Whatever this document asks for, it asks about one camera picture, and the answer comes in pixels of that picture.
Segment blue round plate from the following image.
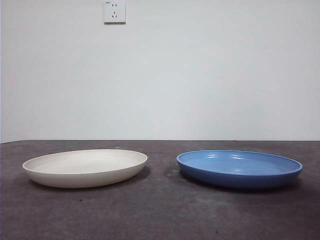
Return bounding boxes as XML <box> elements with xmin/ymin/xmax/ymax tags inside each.
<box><xmin>176</xmin><ymin>149</ymin><xmax>304</xmax><ymax>189</ymax></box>

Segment white round plate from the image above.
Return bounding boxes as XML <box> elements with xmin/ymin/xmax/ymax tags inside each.
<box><xmin>21</xmin><ymin>148</ymin><xmax>149</xmax><ymax>189</ymax></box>

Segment white wall socket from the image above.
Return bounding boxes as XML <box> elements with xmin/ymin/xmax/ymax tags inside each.
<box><xmin>104</xmin><ymin>0</ymin><xmax>127</xmax><ymax>25</ymax></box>

